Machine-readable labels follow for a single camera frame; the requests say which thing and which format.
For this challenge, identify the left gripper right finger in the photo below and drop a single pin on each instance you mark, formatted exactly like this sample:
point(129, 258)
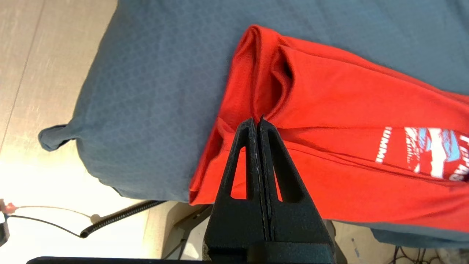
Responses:
point(293, 220)

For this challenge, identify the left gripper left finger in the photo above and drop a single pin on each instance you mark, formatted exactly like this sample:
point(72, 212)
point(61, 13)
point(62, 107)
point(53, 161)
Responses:
point(238, 223)

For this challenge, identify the red printed t-shirt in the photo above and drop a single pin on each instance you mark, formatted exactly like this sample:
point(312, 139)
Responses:
point(348, 110)

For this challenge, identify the bed with blue sheet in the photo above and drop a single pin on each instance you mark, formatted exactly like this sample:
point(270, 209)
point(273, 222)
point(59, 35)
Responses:
point(154, 91)

